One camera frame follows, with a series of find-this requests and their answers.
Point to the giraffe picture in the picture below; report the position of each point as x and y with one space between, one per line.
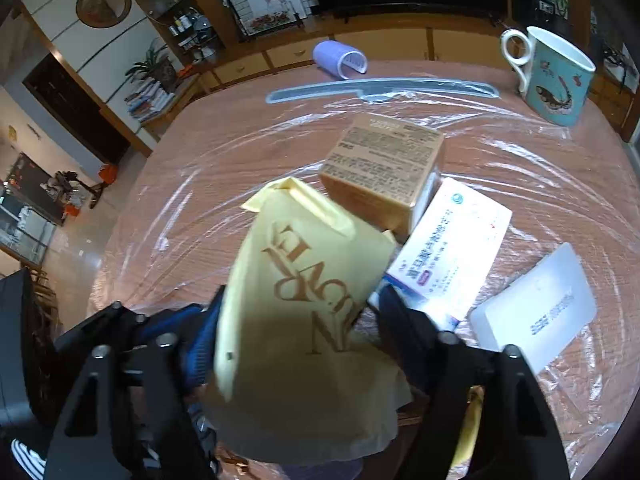
270 14

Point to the brown cardboard box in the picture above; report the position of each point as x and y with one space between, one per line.
384 171

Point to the wooden side table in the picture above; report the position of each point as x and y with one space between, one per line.
188 91

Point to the round wall picture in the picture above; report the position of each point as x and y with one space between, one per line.
102 13

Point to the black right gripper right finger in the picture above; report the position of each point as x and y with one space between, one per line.
483 407

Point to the teal patterned mug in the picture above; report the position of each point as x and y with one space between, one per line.
555 76

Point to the purple hair roller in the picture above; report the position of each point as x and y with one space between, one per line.
337 59

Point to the small yellow cup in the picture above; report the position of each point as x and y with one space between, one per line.
470 426

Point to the white blue medicine box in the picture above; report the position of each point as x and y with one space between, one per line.
445 262

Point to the potted plant left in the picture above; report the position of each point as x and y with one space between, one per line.
156 65

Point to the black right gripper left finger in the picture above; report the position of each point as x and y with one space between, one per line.
129 406

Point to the yellow paper bag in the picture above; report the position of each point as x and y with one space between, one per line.
293 382

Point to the flat white box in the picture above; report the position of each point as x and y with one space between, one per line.
541 312

